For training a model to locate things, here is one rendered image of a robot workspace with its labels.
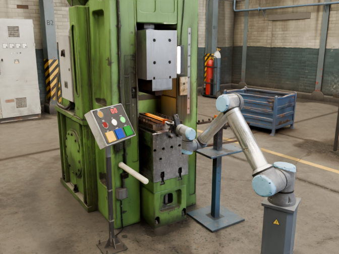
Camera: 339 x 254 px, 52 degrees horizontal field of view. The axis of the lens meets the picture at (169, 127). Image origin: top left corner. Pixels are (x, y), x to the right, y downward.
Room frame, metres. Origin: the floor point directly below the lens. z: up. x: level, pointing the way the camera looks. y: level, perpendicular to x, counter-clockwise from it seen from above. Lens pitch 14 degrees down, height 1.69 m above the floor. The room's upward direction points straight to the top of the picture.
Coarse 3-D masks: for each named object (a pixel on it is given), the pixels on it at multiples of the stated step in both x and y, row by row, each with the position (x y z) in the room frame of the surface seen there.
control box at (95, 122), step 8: (120, 104) 2.68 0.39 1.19; (88, 112) 2.42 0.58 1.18; (96, 112) 2.44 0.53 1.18; (104, 112) 2.50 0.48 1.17; (112, 112) 2.56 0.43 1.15; (120, 112) 2.62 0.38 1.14; (88, 120) 2.42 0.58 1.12; (96, 120) 2.39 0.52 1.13; (104, 120) 2.45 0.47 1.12; (120, 120) 2.57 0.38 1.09; (128, 120) 2.64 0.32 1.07; (96, 128) 2.38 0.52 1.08; (104, 128) 2.41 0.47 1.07; (112, 128) 2.47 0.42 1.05; (96, 136) 2.38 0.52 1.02; (104, 136) 2.37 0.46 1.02; (128, 136) 2.55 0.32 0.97; (104, 144) 2.34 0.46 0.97; (112, 144) 2.42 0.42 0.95
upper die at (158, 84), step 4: (140, 80) 3.05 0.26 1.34; (144, 80) 2.99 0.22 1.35; (148, 80) 2.93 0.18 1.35; (152, 80) 2.88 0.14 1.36; (156, 80) 2.90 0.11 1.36; (160, 80) 2.93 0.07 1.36; (164, 80) 2.95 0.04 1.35; (168, 80) 2.97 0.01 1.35; (140, 84) 3.05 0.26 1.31; (144, 84) 2.99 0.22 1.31; (148, 84) 2.93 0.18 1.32; (152, 84) 2.88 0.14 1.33; (156, 84) 2.90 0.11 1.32; (160, 84) 2.93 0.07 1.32; (164, 84) 2.95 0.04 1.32; (168, 84) 2.97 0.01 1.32; (144, 88) 2.99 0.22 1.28; (148, 88) 2.93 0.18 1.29; (152, 88) 2.88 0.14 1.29; (156, 88) 2.90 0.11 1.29; (160, 88) 2.93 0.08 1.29; (164, 88) 2.95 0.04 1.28; (168, 88) 2.97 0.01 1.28
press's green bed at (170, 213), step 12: (168, 180) 2.90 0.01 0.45; (180, 180) 2.97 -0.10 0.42; (144, 192) 2.97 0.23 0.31; (156, 192) 2.83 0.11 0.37; (168, 192) 2.96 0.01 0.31; (180, 192) 3.00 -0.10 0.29; (144, 204) 2.97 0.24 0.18; (156, 204) 2.84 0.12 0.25; (168, 204) 2.96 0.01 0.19; (180, 204) 3.00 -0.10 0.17; (144, 216) 2.97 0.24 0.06; (156, 216) 2.84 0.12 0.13; (168, 216) 2.91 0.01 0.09; (180, 216) 2.98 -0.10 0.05; (156, 228) 2.83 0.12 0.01
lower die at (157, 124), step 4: (140, 112) 3.29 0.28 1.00; (144, 112) 3.29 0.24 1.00; (148, 112) 3.33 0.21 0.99; (140, 116) 3.16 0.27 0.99; (144, 116) 3.15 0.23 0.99; (148, 116) 3.13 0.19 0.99; (160, 116) 3.14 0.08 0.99; (144, 120) 3.03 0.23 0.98; (152, 120) 2.99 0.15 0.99; (156, 120) 2.99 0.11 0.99; (160, 120) 2.96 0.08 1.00; (144, 124) 3.00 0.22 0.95; (148, 124) 2.94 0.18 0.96; (152, 124) 2.88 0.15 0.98; (156, 124) 2.90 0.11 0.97; (160, 124) 2.93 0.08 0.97; (164, 124) 2.95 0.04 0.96; (152, 128) 2.88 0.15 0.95; (156, 128) 2.90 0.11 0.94; (160, 128) 2.93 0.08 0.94; (164, 128) 2.95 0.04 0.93; (168, 128) 2.97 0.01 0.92
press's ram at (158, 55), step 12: (144, 36) 2.88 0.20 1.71; (156, 36) 2.91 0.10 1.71; (168, 36) 2.97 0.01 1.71; (144, 48) 2.88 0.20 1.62; (156, 48) 2.91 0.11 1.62; (168, 48) 2.97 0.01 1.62; (144, 60) 2.88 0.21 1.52; (156, 60) 2.91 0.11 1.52; (168, 60) 2.97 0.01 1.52; (144, 72) 2.88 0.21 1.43; (156, 72) 2.91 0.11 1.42; (168, 72) 2.97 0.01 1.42
